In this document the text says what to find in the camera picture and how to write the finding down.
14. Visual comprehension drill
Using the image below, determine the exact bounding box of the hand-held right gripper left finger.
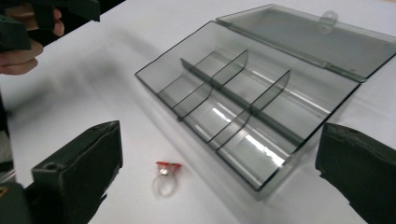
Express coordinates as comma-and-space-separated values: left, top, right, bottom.
31, 119, 124, 224

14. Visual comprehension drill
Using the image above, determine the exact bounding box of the clear ring with red top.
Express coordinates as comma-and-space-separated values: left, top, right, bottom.
151, 161, 183, 198

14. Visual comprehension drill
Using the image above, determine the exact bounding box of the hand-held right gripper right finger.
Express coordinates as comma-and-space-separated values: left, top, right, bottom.
314, 121, 396, 224

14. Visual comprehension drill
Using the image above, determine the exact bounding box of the clear grey compartment box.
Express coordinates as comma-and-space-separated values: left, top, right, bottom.
134, 3, 396, 201

